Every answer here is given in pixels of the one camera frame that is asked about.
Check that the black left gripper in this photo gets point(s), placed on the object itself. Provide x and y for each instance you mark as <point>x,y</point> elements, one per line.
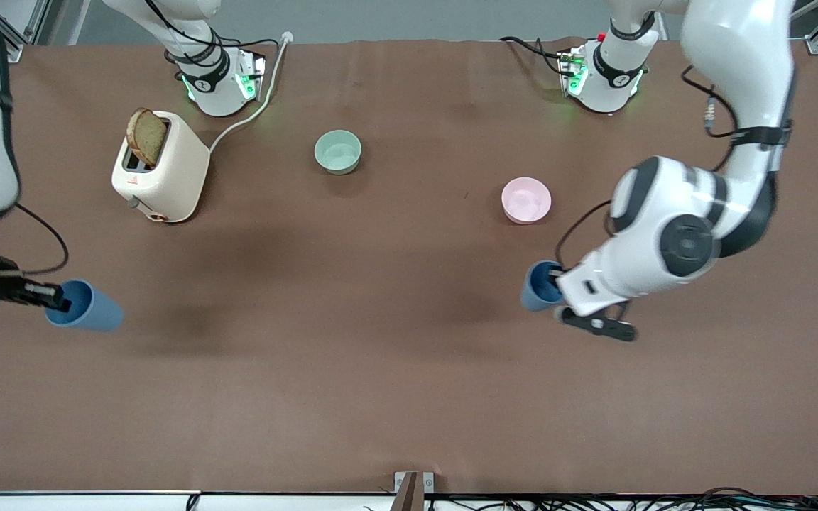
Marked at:
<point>557,273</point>

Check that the blue plastic cup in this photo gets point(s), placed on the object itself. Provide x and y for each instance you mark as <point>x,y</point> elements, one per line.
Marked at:
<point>100,312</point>
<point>533,291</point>

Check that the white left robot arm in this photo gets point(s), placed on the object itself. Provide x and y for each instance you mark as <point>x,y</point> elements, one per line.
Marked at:
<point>735,57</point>

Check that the pink bowl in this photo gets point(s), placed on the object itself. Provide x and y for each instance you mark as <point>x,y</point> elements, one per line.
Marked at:
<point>526,201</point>

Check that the cream white toaster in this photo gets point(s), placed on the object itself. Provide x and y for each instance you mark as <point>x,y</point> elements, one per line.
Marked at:
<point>175,177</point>

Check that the brown bread slice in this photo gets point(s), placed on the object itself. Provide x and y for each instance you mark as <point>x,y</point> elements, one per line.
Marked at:
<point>146,138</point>

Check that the mint green bowl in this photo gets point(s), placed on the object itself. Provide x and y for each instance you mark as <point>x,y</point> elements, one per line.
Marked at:
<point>338,152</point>

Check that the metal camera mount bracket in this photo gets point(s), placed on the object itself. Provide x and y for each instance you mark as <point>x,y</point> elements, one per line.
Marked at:
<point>427,482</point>

